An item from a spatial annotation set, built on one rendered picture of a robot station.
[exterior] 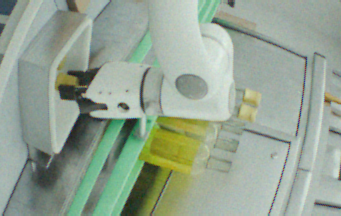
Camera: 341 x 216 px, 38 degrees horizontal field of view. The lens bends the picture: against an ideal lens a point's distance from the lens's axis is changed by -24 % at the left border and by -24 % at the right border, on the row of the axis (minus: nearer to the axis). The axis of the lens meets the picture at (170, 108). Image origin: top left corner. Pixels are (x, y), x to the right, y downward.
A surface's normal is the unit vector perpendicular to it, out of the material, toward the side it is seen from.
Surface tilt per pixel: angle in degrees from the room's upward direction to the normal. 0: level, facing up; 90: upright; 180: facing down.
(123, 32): 90
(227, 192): 90
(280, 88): 90
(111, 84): 106
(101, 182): 90
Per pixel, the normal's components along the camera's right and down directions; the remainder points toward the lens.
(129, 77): -0.15, -0.77
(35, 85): -0.30, 0.63
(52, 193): 0.11, -0.73
